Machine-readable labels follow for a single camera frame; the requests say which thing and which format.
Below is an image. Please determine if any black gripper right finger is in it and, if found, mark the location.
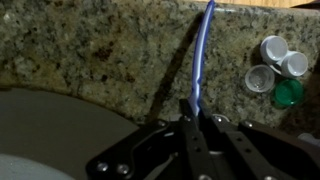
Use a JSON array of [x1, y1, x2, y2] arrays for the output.
[[199, 103, 320, 180]]

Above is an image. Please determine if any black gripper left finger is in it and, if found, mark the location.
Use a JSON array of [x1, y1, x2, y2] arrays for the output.
[[86, 99, 207, 180]]

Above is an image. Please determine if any blue white toothbrush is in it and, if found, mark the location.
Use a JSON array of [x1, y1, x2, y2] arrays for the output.
[[189, 0, 215, 116]]

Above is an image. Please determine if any green lens case cap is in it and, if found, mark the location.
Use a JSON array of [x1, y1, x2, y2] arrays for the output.
[[272, 79, 304, 109]]

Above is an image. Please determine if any clear lens case cap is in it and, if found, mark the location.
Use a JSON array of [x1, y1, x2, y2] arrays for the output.
[[245, 64, 275, 93]]

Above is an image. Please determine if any white contact lens case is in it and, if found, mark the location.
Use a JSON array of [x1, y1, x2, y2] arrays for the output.
[[260, 35, 308, 78]]

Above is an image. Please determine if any white oval sink basin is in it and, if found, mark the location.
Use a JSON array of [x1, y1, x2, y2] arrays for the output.
[[0, 88, 138, 180]]

